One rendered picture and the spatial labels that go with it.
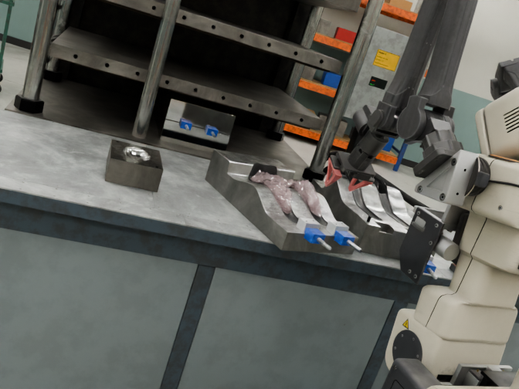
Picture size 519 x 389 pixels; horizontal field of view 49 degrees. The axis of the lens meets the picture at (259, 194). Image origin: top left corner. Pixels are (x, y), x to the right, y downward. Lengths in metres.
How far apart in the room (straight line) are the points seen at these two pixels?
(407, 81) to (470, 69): 7.60
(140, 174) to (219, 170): 0.30
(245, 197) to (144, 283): 0.38
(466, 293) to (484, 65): 7.80
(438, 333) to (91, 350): 0.94
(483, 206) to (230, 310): 0.79
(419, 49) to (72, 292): 1.08
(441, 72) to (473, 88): 7.74
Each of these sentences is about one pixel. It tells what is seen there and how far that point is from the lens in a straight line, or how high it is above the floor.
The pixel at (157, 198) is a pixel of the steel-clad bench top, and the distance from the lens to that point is 1.61.
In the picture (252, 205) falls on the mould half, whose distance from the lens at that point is 1.64.
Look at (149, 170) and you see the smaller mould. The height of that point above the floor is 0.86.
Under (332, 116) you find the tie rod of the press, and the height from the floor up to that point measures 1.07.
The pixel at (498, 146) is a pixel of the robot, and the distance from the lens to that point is 1.32.
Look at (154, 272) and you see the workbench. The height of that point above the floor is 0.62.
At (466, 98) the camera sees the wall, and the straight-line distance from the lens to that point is 9.03.
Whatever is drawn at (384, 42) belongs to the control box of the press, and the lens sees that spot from 2.53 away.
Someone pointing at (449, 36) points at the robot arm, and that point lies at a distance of 1.33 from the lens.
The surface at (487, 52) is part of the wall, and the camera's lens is 9.06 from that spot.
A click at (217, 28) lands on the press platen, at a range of 2.26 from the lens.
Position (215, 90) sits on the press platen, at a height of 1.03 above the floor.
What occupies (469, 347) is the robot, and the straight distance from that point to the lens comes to 1.44.
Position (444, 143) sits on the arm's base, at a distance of 1.24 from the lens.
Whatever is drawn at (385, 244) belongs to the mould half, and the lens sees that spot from 1.76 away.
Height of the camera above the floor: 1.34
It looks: 16 degrees down
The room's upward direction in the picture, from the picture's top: 18 degrees clockwise
